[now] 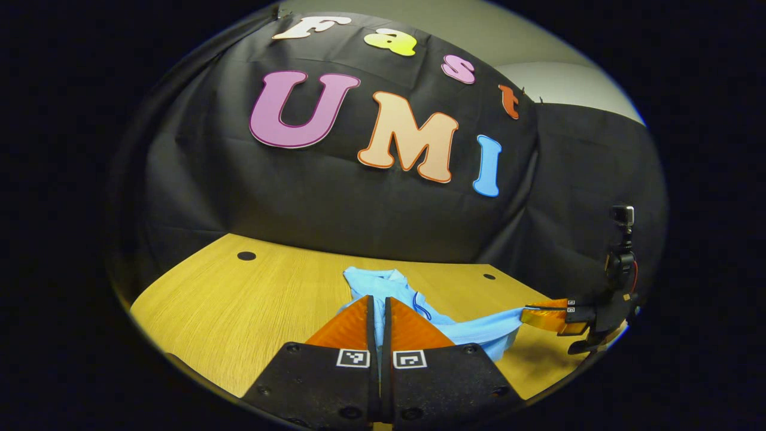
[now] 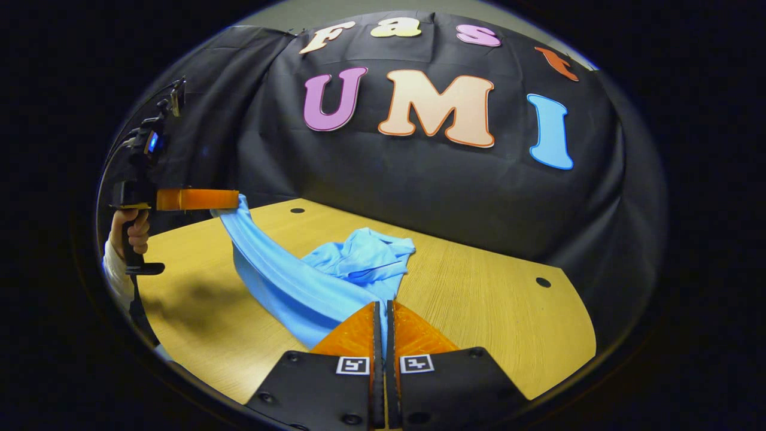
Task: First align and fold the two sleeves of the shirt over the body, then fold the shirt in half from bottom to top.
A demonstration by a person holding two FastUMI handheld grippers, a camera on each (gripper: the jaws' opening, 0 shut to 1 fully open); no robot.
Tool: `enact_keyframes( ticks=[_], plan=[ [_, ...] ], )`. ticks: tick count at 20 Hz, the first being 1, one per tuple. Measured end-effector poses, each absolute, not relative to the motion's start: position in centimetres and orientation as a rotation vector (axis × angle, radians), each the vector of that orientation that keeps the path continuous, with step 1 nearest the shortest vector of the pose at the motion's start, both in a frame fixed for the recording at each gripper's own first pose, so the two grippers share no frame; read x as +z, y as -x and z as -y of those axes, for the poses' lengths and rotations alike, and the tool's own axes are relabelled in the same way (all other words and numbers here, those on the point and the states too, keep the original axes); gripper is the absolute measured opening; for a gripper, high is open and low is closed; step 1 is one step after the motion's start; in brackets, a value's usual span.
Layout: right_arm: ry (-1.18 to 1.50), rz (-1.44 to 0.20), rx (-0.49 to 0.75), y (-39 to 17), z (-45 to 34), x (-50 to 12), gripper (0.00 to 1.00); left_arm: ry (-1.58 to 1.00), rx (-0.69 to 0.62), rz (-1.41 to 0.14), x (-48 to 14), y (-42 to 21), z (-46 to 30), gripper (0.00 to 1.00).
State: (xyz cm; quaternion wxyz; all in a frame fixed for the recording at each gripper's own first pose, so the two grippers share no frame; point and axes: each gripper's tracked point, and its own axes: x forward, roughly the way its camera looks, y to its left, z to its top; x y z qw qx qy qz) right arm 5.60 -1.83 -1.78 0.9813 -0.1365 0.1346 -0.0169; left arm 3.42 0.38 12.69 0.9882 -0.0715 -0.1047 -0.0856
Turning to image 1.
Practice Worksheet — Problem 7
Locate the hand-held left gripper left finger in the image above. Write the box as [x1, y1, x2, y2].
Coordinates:
[242, 295, 381, 429]

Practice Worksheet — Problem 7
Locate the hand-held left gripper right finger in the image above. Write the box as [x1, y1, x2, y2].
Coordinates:
[383, 296, 524, 427]

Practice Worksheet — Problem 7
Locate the light blue T-shirt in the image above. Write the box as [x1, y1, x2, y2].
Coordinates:
[337, 266, 527, 363]

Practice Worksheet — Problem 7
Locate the black backdrop cloth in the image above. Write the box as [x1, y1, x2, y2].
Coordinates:
[108, 9, 668, 300]

